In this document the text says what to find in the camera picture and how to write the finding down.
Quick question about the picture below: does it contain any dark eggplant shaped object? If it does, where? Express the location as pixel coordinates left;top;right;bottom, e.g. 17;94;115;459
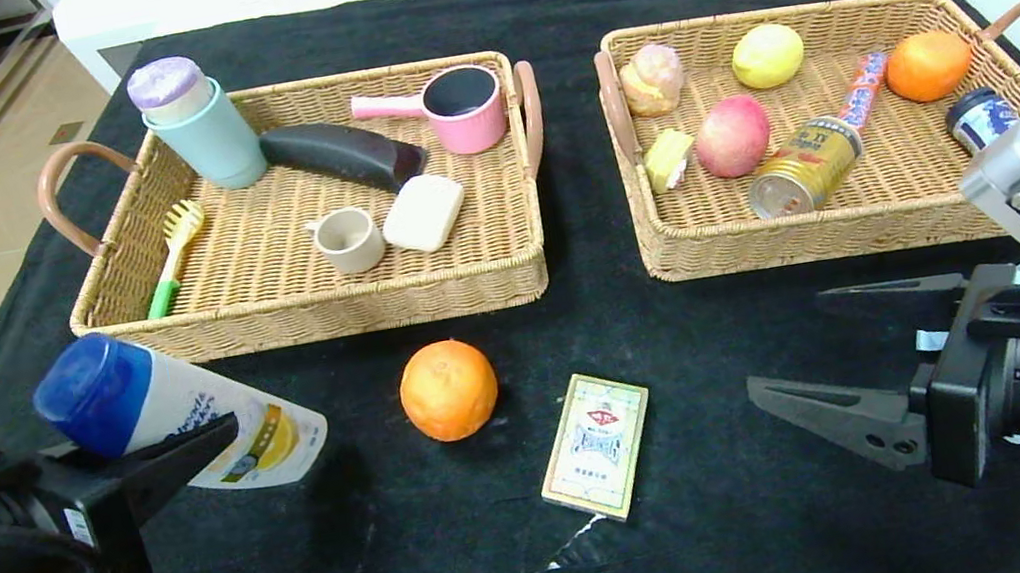
257;106;433;212

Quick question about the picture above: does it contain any yellow lemon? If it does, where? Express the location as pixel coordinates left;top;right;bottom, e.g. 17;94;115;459
727;19;810;94

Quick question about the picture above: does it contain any printed card box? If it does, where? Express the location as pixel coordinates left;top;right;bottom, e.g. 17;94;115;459
525;363;668;534

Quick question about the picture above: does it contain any pink frosted pastry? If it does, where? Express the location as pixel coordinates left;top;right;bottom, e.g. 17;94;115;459
615;39;691;121

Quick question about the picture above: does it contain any wicker basket with brown handles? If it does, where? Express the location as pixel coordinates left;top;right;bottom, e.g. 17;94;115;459
589;0;1020;292
26;44;571;382

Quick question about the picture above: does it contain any orange candy tube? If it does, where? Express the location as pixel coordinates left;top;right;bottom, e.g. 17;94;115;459
825;49;898;133

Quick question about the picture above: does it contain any pink toy saucepan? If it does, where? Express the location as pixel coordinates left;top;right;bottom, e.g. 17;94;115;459
347;60;512;171

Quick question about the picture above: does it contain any orange fruit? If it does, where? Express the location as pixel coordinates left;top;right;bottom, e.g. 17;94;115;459
879;25;979;108
393;333;506;449

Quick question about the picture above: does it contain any pink peach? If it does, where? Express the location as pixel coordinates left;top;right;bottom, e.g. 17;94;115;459
688;91;778;184

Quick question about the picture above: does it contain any cream soap bar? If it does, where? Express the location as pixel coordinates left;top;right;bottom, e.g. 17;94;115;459
374;169;473;260

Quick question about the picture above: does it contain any dark blue printed jar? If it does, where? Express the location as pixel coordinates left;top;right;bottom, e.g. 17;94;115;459
940;83;1020;161

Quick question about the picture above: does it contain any small beige cup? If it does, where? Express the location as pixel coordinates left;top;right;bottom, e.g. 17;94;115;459
304;203;390;281

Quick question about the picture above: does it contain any yellow drink can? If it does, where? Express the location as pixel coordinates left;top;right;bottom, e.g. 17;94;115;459
737;110;873;223

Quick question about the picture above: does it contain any yellow cake slice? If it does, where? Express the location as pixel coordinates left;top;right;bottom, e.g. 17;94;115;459
639;125;703;196

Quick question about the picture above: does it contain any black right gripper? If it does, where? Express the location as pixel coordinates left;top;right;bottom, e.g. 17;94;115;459
732;257;1020;526

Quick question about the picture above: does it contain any yellow green brush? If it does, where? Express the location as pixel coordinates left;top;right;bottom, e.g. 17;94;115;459
131;197;220;321

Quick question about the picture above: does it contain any white shampoo bottle blue cap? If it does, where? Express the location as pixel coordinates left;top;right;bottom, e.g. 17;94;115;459
24;300;337;521

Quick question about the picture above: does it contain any teal plastic cup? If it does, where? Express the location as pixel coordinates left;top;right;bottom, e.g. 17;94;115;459
139;70;271;202

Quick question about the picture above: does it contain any purple capped beige bottle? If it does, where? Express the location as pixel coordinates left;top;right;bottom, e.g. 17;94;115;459
123;51;221;131

